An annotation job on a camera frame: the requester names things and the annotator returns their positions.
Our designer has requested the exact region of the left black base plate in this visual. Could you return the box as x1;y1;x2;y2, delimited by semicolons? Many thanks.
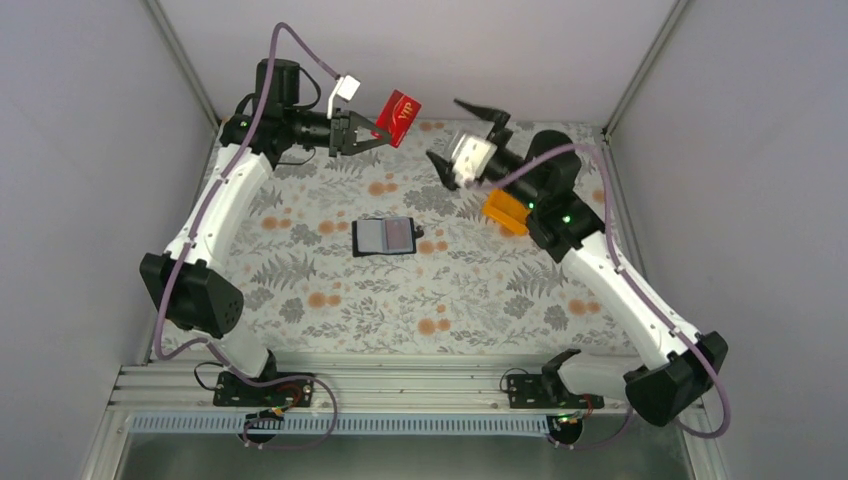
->
212;372;315;408

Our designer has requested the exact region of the grey slotted cable duct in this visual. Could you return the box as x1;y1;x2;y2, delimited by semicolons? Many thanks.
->
128;412;549;437

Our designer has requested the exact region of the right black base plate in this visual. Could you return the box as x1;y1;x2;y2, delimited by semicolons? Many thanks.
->
502;373;605;410

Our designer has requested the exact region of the orange plastic bin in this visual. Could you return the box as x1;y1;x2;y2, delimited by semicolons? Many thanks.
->
482;189;531;236

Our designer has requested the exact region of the floral table mat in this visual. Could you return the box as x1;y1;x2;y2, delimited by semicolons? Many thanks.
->
150;115;651;356

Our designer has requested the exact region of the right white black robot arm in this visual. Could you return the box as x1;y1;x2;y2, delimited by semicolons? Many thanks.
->
428;101;731;426

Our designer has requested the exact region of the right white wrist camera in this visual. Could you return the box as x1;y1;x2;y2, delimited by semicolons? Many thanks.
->
447;131;497;188

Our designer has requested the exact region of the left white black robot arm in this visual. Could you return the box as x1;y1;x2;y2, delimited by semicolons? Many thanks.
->
140;58;391;405

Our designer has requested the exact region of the aluminium rail frame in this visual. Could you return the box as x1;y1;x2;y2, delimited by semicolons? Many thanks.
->
108;353;705;416

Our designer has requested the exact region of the black card holder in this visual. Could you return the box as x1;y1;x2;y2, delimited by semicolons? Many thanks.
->
351;217;424;258

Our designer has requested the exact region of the red VIP card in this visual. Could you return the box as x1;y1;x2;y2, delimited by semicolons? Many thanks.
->
373;89;422;149

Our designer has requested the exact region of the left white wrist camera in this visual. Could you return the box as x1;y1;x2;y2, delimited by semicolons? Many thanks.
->
326;74;361;119

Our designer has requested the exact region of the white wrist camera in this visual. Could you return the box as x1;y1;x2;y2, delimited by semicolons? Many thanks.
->
326;74;361;119
447;131;497;188

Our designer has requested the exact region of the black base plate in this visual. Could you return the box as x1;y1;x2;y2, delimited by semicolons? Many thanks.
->
502;373;605;410
212;372;315;408

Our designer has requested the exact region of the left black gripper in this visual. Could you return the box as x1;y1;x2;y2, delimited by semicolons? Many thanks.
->
285;106;391;158

